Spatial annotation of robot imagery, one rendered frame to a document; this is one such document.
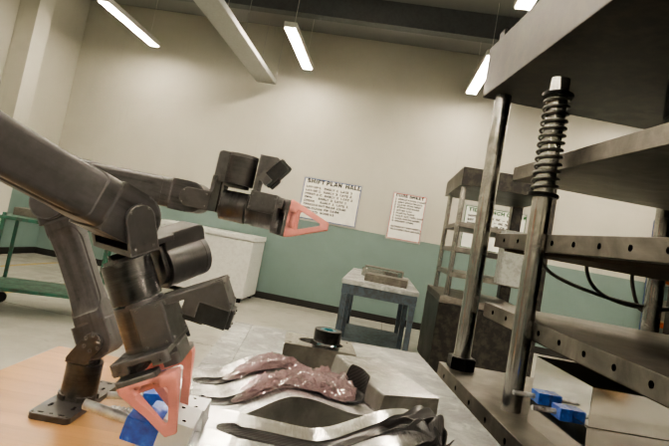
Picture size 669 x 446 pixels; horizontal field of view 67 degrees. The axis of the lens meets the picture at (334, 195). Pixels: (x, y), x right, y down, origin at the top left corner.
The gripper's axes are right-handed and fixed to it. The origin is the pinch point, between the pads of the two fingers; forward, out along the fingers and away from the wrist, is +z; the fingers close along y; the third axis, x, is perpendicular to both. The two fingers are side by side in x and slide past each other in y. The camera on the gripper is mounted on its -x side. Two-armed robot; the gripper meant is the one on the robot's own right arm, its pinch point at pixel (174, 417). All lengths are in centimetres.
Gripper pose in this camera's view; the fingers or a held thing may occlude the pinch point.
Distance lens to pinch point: 68.3
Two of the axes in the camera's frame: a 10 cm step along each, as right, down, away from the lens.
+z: 2.9, 9.6, 0.2
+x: -9.6, 2.9, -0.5
